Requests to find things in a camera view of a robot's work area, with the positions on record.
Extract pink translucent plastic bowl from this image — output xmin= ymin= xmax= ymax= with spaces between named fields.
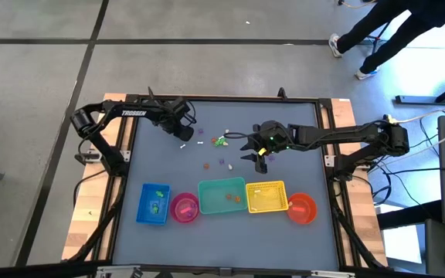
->
xmin=170 ymin=192 xmax=201 ymax=225

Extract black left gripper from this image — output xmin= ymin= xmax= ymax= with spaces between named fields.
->
xmin=151 ymin=97 xmax=196 ymax=143

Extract orange translucent plastic bowl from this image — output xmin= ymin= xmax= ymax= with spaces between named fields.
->
xmin=287 ymin=192 xmax=319 ymax=225

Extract beige floor cable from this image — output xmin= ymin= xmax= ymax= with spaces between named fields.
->
xmin=394 ymin=110 xmax=445 ymax=124

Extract teal translucent plastic bin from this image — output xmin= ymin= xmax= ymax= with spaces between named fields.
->
xmin=198 ymin=177 xmax=250 ymax=216

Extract person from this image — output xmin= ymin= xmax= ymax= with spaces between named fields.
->
xmin=328 ymin=0 xmax=445 ymax=81

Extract black desk leg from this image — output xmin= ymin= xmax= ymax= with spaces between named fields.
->
xmin=395 ymin=76 xmax=445 ymax=106

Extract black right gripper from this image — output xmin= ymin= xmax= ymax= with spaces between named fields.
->
xmin=239 ymin=120 xmax=295 ymax=174

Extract yellow slotted plastic basket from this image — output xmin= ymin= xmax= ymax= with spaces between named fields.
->
xmin=245 ymin=180 xmax=290 ymax=215

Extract blue plastic basket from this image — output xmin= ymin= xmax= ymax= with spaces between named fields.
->
xmin=136 ymin=183 xmax=172 ymax=226

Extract yellow floor cable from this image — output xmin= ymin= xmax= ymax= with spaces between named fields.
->
xmin=338 ymin=0 xmax=366 ymax=9

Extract black floor beam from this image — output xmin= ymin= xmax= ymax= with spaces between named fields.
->
xmin=376 ymin=199 xmax=443 ymax=229

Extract black table frame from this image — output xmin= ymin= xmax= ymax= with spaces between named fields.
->
xmin=60 ymin=86 xmax=389 ymax=278

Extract person's white shoe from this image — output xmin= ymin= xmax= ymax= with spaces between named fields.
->
xmin=328 ymin=32 xmax=343 ymax=59
xmin=354 ymin=66 xmax=380 ymax=81

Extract black arm base cable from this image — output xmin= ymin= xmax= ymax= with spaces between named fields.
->
xmin=73 ymin=169 xmax=107 ymax=209

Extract black power cable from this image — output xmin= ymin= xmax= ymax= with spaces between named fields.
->
xmin=382 ymin=165 xmax=445 ymax=177

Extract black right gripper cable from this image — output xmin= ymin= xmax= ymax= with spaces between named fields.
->
xmin=223 ymin=131 xmax=260 ymax=141

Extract black tripod stand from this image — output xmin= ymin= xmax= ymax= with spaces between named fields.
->
xmin=355 ymin=21 xmax=396 ymax=64

